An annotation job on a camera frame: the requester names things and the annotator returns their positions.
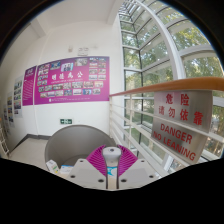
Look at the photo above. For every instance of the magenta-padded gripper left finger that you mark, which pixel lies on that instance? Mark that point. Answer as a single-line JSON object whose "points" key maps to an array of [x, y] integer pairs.
{"points": [[90, 171]]}

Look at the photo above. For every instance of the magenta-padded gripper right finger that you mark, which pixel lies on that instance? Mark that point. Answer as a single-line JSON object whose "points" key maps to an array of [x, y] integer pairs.
{"points": [[133, 171]]}

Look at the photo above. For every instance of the grey curved chair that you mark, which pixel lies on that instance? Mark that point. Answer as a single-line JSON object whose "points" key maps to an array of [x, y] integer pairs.
{"points": [[76, 140]]}

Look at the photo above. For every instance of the small white carton box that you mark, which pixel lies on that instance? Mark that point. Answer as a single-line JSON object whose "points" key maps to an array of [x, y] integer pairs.
{"points": [[52, 166]]}

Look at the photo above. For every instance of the green exit sign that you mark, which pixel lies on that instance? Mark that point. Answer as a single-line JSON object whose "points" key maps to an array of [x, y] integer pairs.
{"points": [[66, 121]]}

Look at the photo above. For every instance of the metal red-lettered warning sign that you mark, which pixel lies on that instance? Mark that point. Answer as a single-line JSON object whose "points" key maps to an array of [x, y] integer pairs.
{"points": [[180, 130]]}

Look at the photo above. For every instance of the white railing with wooden handrail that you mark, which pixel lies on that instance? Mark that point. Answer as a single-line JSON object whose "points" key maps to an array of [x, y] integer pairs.
{"points": [[173, 84]]}

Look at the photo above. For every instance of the large magenta wall poster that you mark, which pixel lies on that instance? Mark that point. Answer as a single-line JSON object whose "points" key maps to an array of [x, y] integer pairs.
{"points": [[71, 96]]}

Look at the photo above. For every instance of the narrow magenta wall poster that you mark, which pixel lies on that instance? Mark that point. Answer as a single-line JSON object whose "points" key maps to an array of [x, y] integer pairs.
{"points": [[29, 86]]}

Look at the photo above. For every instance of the row of wall photo panels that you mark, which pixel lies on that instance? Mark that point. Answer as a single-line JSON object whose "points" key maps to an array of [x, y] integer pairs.
{"points": [[17, 96]]}

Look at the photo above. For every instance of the white window frame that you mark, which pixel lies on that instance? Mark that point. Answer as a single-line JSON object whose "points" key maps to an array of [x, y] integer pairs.
{"points": [[166, 36]]}

